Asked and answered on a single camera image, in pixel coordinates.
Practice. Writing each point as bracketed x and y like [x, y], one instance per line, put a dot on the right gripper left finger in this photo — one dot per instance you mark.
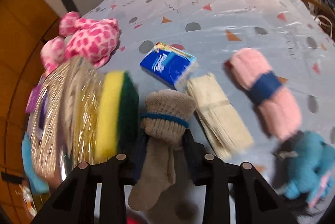
[140, 152]

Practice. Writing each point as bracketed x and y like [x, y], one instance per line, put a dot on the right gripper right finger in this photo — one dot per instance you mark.
[194, 153]

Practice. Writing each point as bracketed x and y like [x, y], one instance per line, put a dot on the yellow green sponge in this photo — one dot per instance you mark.
[118, 117]

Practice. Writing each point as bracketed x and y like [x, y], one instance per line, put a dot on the cream cloth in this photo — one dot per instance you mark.
[222, 124]

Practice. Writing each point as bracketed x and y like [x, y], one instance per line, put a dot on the blue tissue pack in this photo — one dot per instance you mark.
[169, 65]

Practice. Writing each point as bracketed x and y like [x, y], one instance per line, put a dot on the small blue plush toy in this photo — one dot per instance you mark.
[309, 170]

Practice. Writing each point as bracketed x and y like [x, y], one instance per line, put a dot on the ornate silver tissue box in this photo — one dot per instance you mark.
[64, 122]

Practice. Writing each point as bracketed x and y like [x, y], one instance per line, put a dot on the pink spotted plush toy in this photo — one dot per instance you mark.
[92, 39]

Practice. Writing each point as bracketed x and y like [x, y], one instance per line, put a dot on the patterned white tablecloth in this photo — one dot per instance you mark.
[212, 31]

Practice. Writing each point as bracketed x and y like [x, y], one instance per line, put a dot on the wooden side table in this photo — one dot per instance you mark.
[323, 14]

